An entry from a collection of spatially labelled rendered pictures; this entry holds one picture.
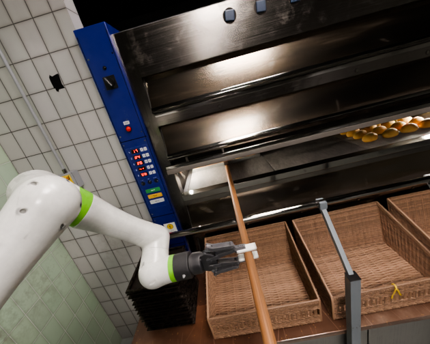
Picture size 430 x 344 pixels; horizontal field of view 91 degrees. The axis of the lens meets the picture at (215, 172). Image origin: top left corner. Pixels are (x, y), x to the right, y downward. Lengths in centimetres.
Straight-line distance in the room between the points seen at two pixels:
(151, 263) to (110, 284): 116
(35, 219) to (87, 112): 92
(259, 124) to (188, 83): 44
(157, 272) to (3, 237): 45
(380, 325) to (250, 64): 139
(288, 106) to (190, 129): 56
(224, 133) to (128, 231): 72
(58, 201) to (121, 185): 92
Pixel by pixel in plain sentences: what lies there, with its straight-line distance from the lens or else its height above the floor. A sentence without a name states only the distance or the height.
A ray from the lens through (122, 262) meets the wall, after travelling 177.
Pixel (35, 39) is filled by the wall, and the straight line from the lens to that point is 148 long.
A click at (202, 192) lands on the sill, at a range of 133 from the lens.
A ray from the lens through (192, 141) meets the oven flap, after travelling 122.
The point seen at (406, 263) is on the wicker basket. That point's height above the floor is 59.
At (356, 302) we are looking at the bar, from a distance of 115.
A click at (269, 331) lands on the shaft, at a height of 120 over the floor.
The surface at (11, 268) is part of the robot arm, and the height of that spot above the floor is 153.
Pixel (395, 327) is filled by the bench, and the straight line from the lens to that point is 150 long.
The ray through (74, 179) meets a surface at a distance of 146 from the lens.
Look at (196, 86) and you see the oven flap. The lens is 119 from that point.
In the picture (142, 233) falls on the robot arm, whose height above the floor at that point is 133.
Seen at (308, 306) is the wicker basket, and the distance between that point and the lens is 126.
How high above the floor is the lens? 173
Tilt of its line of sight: 20 degrees down
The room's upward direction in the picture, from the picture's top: 15 degrees counter-clockwise
